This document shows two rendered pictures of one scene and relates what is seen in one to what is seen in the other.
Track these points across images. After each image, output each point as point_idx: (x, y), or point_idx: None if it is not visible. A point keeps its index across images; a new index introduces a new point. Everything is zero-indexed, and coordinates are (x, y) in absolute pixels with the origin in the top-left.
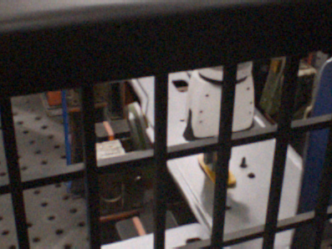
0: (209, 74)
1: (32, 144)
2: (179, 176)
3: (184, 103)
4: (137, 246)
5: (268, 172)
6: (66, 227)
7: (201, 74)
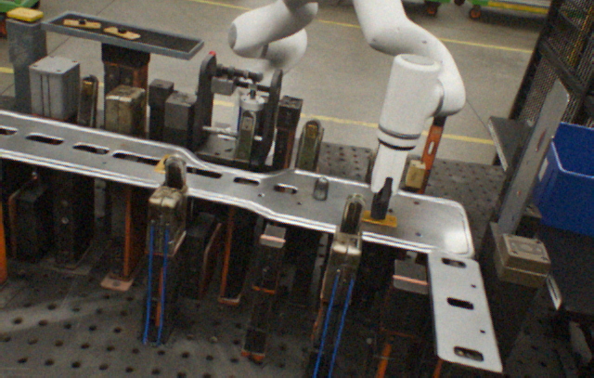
0: (411, 144)
1: (38, 342)
2: (369, 236)
3: (276, 191)
4: (439, 283)
5: (391, 203)
6: (205, 369)
7: (397, 148)
